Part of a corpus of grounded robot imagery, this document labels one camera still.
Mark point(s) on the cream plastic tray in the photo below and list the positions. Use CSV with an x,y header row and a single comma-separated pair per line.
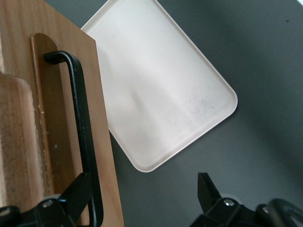
x,y
154,82

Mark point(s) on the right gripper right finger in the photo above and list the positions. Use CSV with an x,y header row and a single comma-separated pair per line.
x,y
210,201

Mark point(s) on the dark grey table mat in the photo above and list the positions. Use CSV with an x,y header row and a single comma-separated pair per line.
x,y
260,94

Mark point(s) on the wooden drawer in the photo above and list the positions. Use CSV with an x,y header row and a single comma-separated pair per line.
x,y
16,35

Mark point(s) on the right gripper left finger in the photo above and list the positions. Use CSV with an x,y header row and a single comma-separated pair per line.
x,y
73,198

